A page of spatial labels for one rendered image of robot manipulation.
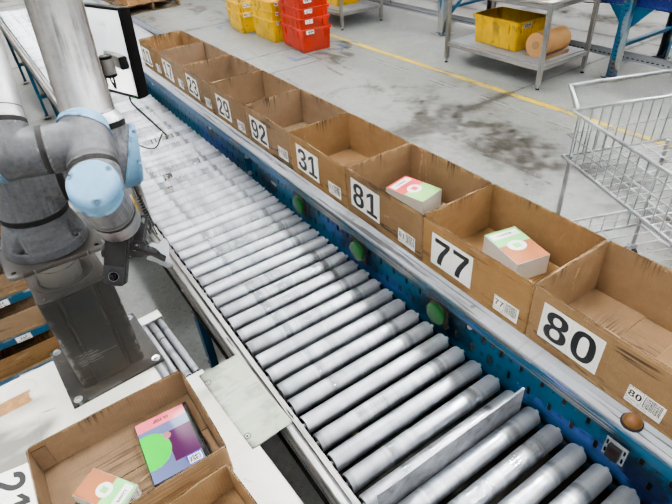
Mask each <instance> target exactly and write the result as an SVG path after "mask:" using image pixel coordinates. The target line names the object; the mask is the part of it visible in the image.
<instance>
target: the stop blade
mask: <svg viewBox="0 0 672 504"><path fill-rule="evenodd" d="M524 390H525V388H521V389H520V390H519V391H517V392H516V393H514V394H513V395H512V396H510V397H509V398H508V399H506V400H505V401H503V402H502V403H501V404H499V405H498V406H497V407H495V408H494V409H492V410H491V411H490V412H488V413H487V414H486V415H484V416H483V417H481V418H480V419H479V420H477V421H476V422H474V423H473V424H472V425H470V426H469V427H468V428H466V429H465V430H463V431H462V432H461V433H459V434H458V435H457V436H455V437H454V438H452V439H451V440H450V441H448V442H447V443H446V444H444V445H443V446H441V447H440V448H439V449H437V450H436V451H435V452H433V453H432V454H430V455H429V456H428V457H426V458H425V459H424V460H422V461H421V462H419V463H418V464H417V465H415V466H414V467H413V468H411V469H410V470H408V471H407V472H406V473H404V474H403V475H402V476H400V477H399V478H397V479H396V480H395V481H393V482H392V483H391V484H389V485H388V486H386V487H385V488H384V489H382V490H381V491H380V492H378V493H377V504H396V503H398V502H399V501H400V500H402V499H403V498H404V497H406V496H407V495H408V494H410V493H411V492H412V491H414V490H415V489H416V488H418V487H419V486H420V485H422V484H423V483H424V482H425V481H427V480H428V479H429V478H431V477H432V476H433V475H435V474H436V473H437V472H439V471H440V470H441V469H443V468H444V467H445V466H447V465H448V464H449V463H451V462H452V461H453V460H455V459H456V458H457V457H459V456H460V455H461V454H463V453H464V452H465V451H467V450H468V449H469V448H471V447H472V446H473V445H475V444H476V443H477V442H479V441H480V440H481V439H483V438H484V437H485V436H487V435H488V434H489V433H491V432H492V431H493V430H495V429H496V428H497V427H499V426H500V425H501V424H503V423H504V422H505V421H507V420H508V419H509V418H511V417H512V416H513V415H515V414H516V413H517V412H519V411H520V407H521V403H522V398H523V394H524Z"/></svg>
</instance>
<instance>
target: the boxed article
mask: <svg viewBox="0 0 672 504"><path fill-rule="evenodd" d="M141 494H142V491H141V489H140V487H139V486H138V485H137V484H134V483H132V482H129V481H126V480H124V479H121V478H119V477H116V476H114V475H111V474H108V473H106V472H103V471H101V470H98V469H96V468H93V469H92V471H91V472H90V473H89V474H88V476H87V477H86V478H85V479H84V481H83V482H82V483H81V485H80V486H79V487H78V488H77V490H76V491H75V492H74V493H73V495H72V496H73V497H74V499H75V500H76V501H77V502H78V503H80V504H129V503H131V502H132V501H134V500H136V499H137V498H139V497H140V495H141Z"/></svg>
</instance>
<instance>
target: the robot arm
mask: <svg viewBox="0 0 672 504"><path fill-rule="evenodd" d="M24 3H25V6H26V9H27V12H28V15H29V18H30V21H31V25H32V28H33V31H34V34H35V37H36V40H37V43H38V46H39V49H40V53H41V56H42V59H43V62H44V65H45V68H46V71H47V74H48V77H49V81H50V84H51V87H52V90H53V93H54V96H55V99H56V102H57V105H58V109H59V112H60V114H59V115H58V117H57V119H56V123H51V124H44V125H37V126H29V125H28V121H27V118H26V116H25V115H24V112H23V108H22V105H21V101H20V98H19V94H18V91H17V87H16V83H15V80H14V76H13V73H12V69H11V65H10V62H9V58H8V55H7V51H6V48H5V44H4V40H3V37H2V33H1V30H0V224H1V249H2V251H3V253H4V255H5V257H6V258H7V259H8V260H9V261H11V262H14V263H18V264H38V263H44V262H48V261H52V260H55V259H58V258H60V257H63V256H65V255H67V254H69V253H71V252H73V251H74V250H76V249H77V248H78V247H80V246H81V245H82V244H83V243H84V242H85V240H86V238H87V236H88V231H87V228H86V225H85V223H84V221H83V220H82V219H81V218H80V217H79V216H78V215H77V213H76V212H75V211H74V210H73V209H72V208H71V207H70V206H69V204H68V200H70V202H71V203H72V205H73V206H74V207H75V208H76V209H77V210H78V211H79V212H80V213H81V214H82V215H83V217H84V218H85V219H86V220H87V222H88V223H89V224H90V225H91V227H92V228H93V229H94V230H95V232H96V233H97V234H98V235H99V236H100V237H101V238H102V239H104V240H105V244H103V246H102V250H101V255H102V257H103V259H104V265H103V283H104V284H105V285H111V286H123V285H125V284H126V283H127V282H128V276H129V260H130V257H144V256H145V255H146V256H147V257H146V259H147V260H150V261H154V262H156V263H158V264H159V265H162V266H164V267H165V268H169V267H173V266H174V263H173V261H172V260H171V259H170V258H169V242H168V240H167V239H164V238H163V239H162V240H161V241H160V242H159V243H158V244H156V243H153V242H152V243H149V245H148V246H147V245H146V244H145V240H146V235H147V230H148V232H149V234H151V231H152V226H153V225H152V223H151V221H150V219H149V217H148V215H140V213H139V211H138V209H137V208H136V206H135V204H134V202H133V201H132V199H131V197H130V195H129V194H128V192H127V190H126V188H130V187H133V186H137V185H140V184H141V183H142V182H143V179H144V174H143V166H142V160H141V153H140V148H139V142H138V137H137V133H136V128H135V125H134V124H133V123H128V124H126V122H125V118H124V115H123V114H122V113H120V112H118V111H117V110H115V109H114V108H113V107H112V104H111V101H110V97H109V93H108V90H107V86H106V82H105V79H104V75H103V71H102V68H101V64H100V60H99V57H98V53H97V50H96V46H95V42H94V39H93V35H92V31H91V28H90V24H89V20H88V17H87V13H86V9H85V6H84V2H83V0H24ZM142 217H143V218H145V221H144V224H143V222H142V221H141V219H142ZM148 222H149V223H150V227H149V228H148Z"/></svg>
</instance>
